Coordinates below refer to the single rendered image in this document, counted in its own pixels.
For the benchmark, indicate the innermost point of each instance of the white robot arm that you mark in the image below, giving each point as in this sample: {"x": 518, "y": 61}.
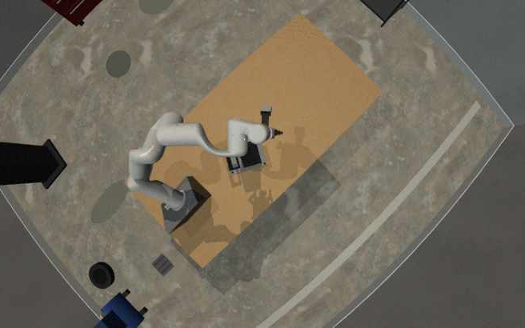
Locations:
{"x": 170, "y": 133}

